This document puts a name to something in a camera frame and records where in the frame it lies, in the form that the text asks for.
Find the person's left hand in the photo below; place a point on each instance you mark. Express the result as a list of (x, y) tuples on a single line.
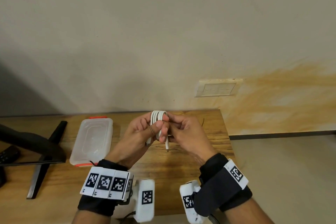
[(131, 145)]

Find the black television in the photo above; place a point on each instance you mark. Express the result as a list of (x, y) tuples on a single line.
[(31, 145)]

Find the beige wall plate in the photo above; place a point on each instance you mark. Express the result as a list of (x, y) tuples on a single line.
[(219, 88)]

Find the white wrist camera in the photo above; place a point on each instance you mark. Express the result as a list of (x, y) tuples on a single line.
[(187, 189), (147, 208)]

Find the transparent plastic box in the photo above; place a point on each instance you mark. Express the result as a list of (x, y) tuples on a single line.
[(92, 139)]

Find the person's right hand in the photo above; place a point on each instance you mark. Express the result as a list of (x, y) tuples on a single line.
[(191, 137)]

